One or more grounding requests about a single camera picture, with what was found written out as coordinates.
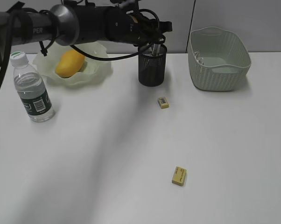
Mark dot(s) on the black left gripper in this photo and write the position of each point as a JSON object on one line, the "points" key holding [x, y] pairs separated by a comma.
{"points": [[147, 31]]}

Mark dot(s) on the printed waste paper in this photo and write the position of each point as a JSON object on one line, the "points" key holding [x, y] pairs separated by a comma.
{"points": [[198, 58]]}

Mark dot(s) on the yellow eraser with barcode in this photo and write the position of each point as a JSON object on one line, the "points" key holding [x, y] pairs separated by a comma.
{"points": [[163, 103]]}

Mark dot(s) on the yellow mango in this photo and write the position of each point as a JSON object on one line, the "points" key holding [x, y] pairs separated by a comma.
{"points": [[70, 63]]}

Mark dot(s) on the clear water bottle green label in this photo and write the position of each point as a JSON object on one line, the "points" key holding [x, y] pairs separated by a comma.
{"points": [[31, 88]]}

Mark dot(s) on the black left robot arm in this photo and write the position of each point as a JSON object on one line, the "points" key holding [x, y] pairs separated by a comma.
{"points": [[71, 23]]}

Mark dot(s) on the black mesh pen holder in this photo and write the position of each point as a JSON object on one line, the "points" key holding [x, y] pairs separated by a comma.
{"points": [[151, 68]]}

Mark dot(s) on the pale green wavy glass plate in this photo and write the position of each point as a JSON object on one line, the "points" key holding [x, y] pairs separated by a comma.
{"points": [[91, 72]]}

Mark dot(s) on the pale green woven plastic basket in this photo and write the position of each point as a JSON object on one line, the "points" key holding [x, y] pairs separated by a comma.
{"points": [[226, 59]]}

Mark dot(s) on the yellow eraser front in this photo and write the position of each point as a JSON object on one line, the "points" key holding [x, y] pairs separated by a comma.
{"points": [[179, 176]]}

